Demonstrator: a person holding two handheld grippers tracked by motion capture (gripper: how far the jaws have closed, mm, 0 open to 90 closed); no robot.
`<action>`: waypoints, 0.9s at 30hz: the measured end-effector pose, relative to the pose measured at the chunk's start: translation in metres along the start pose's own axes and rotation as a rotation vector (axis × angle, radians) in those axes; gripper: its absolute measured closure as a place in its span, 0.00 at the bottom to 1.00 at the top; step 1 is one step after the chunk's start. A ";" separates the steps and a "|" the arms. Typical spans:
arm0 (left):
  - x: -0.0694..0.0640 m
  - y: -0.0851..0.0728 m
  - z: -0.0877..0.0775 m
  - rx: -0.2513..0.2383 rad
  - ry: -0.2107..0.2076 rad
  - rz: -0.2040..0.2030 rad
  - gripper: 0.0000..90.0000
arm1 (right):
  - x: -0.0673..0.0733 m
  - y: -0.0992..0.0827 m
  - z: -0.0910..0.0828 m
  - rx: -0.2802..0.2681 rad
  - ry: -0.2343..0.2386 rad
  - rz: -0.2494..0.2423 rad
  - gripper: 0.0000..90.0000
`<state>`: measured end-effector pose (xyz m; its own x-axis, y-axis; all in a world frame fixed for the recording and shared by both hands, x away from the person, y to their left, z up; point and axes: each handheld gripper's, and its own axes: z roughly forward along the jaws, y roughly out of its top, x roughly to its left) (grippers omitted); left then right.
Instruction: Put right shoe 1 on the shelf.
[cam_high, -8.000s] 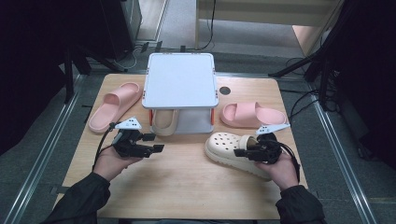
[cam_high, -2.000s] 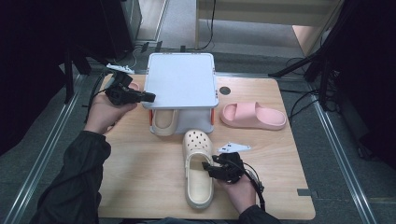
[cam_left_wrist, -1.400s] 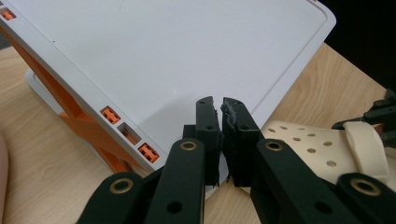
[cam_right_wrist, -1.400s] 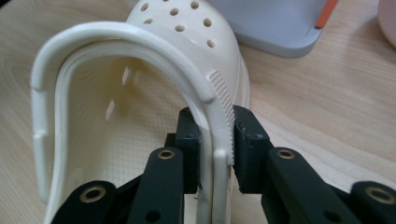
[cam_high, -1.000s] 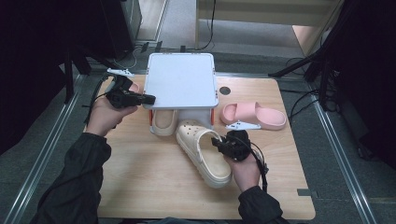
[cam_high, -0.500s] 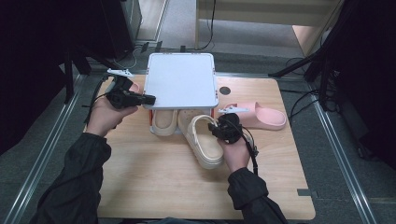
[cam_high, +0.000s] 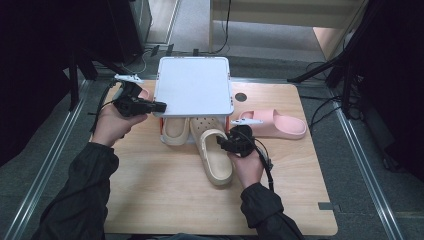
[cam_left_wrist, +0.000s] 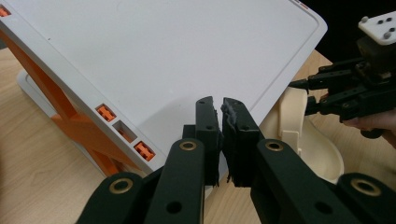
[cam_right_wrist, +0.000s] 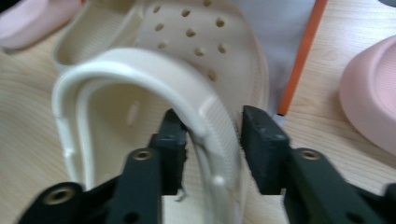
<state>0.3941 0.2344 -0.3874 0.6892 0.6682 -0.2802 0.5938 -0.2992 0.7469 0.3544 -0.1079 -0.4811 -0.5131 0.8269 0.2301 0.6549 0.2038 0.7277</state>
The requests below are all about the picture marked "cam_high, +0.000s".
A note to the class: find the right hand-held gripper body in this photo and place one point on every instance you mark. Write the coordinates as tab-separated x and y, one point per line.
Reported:
241	141

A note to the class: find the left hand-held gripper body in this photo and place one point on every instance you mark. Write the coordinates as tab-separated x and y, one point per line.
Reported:
131	100

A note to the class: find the metal floor rail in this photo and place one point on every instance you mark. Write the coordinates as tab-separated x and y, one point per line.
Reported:
43	160
366	166

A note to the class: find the grey tape strip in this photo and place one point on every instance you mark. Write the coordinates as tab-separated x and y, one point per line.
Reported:
328	206

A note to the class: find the light wooden furniture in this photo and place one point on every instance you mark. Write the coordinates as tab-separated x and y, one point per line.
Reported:
283	13

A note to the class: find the black round table grommet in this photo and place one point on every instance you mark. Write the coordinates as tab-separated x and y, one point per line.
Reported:
240	97

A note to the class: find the white two-tier shoe rack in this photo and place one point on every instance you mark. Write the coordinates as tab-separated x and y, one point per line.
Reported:
193	86

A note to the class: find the person's right hand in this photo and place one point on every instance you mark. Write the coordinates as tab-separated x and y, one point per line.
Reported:
248	170

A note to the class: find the dark cabinet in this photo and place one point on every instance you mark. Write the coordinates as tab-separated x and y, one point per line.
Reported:
133	26

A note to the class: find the cream perforated clog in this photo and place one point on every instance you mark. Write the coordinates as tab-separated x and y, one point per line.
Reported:
215	156
175	131

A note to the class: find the black tripod stand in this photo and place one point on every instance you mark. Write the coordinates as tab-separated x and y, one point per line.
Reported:
340	63
75	76

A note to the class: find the person's left hand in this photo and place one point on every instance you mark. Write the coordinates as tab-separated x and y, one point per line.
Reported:
111	125

